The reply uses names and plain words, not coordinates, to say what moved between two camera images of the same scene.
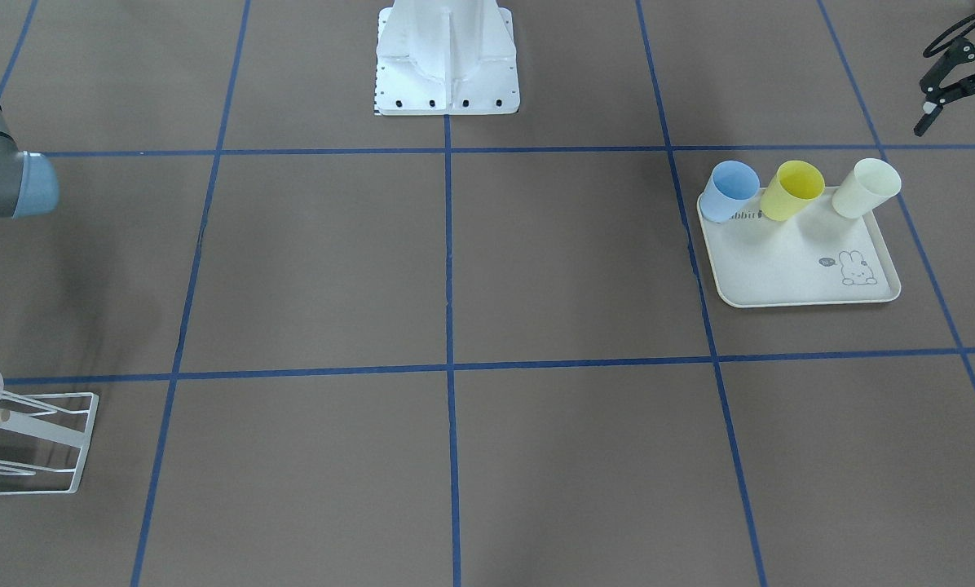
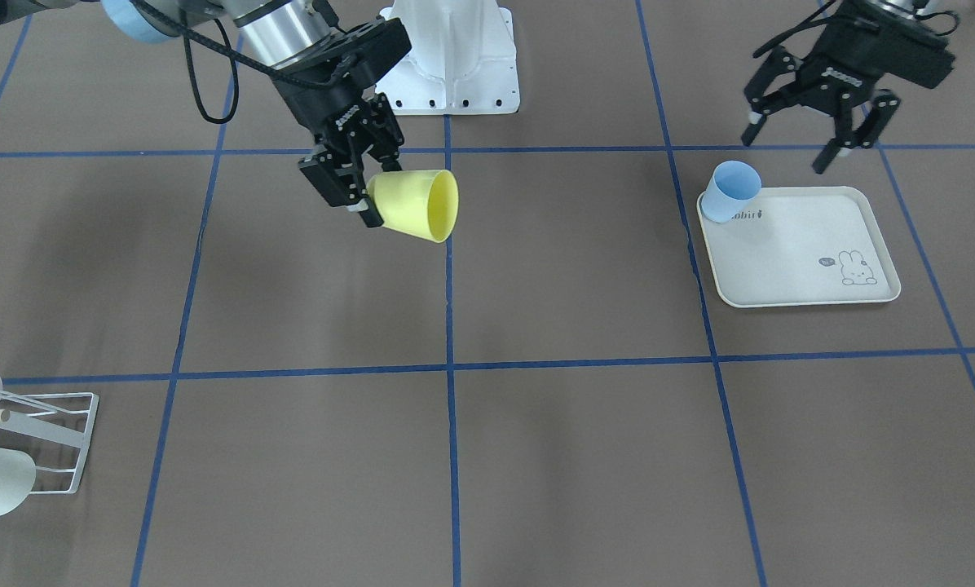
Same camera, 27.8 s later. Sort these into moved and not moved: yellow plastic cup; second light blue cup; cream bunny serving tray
Moved: yellow plastic cup
Not moved: cream bunny serving tray; second light blue cup
